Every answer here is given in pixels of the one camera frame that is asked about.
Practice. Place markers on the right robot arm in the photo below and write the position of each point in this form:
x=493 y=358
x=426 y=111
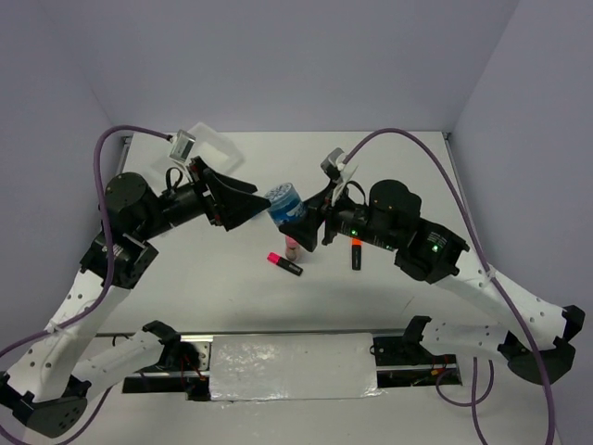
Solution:
x=531 y=336

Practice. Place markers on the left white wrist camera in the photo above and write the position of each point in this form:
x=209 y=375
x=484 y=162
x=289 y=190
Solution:
x=181 y=146

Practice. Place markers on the pink glitter jar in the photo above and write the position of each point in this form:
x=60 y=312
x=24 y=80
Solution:
x=293 y=251

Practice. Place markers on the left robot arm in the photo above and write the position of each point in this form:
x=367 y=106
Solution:
x=50 y=387

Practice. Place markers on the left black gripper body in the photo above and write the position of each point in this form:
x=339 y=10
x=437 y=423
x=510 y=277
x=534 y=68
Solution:
x=189 y=200

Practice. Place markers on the silver foil cover plate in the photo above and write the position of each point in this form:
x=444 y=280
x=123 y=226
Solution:
x=292 y=367

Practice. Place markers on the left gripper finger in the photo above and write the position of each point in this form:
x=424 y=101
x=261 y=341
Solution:
x=238 y=210
x=217 y=183

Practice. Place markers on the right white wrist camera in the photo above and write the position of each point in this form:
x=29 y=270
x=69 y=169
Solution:
x=335 y=168

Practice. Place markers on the orange highlighter marker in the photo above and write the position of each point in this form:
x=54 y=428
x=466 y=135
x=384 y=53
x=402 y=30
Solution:
x=356 y=254

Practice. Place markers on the blue paint jar with label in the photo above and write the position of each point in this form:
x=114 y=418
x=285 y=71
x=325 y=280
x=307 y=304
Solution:
x=286 y=204

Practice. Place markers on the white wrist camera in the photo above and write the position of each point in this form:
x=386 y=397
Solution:
x=335 y=168
x=181 y=146

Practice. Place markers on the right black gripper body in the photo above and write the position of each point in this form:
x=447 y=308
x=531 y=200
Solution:
x=344 y=216

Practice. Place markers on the white three-compartment plastic tray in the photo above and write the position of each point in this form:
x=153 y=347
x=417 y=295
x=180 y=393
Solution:
x=218 y=151

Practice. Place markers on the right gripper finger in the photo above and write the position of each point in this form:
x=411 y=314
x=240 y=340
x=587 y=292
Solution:
x=304 y=232
x=314 y=204

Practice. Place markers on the pink highlighter marker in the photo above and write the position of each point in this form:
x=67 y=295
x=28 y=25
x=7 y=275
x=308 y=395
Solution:
x=284 y=264

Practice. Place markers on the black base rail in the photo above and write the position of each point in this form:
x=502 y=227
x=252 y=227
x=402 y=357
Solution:
x=188 y=372

